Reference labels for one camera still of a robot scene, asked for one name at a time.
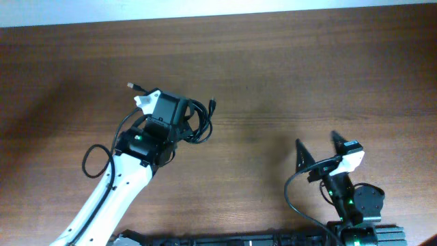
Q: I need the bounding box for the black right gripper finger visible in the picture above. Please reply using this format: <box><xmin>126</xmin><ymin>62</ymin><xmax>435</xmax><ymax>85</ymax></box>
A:
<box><xmin>295</xmin><ymin>139</ymin><xmax>315</xmax><ymax>173</ymax></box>
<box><xmin>330</xmin><ymin>131</ymin><xmax>348</xmax><ymax>155</ymax></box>

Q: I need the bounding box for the black USB-A cable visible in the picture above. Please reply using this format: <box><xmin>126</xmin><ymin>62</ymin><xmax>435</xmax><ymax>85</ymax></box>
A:
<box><xmin>184</xmin><ymin>97</ymin><xmax>217</xmax><ymax>145</ymax></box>

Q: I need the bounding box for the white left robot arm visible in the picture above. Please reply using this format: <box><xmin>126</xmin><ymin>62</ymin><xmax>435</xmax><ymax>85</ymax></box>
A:
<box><xmin>54</xmin><ymin>90</ymin><xmax>194</xmax><ymax>245</ymax></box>

